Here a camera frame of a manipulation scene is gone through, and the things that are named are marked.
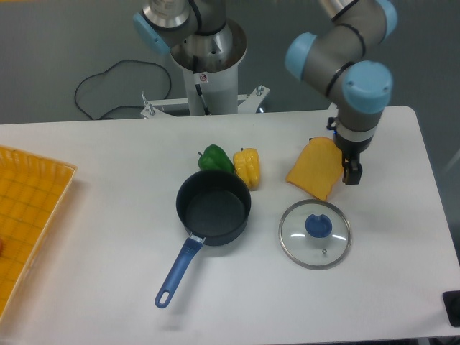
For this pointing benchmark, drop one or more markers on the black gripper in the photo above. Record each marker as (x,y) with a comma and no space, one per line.
(352,143)

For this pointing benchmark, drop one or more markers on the glass pot lid blue knob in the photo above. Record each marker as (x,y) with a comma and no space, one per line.
(315,234)

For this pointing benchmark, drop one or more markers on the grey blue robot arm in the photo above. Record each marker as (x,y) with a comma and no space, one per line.
(334,64)

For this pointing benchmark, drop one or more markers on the yellow toy bell pepper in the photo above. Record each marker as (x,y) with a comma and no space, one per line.
(247,167)

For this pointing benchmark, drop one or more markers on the green toy bell pepper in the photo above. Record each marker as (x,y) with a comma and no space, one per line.
(215,158)

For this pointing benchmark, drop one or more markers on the black object at table edge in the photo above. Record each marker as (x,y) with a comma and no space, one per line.
(451,302)

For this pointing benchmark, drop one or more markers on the yellow woven basket tray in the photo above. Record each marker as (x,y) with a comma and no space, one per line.
(32,189)

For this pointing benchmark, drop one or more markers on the black saucepan blue handle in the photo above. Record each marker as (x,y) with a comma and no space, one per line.
(214,207)

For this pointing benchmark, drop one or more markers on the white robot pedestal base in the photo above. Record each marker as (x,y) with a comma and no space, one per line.
(210,73)

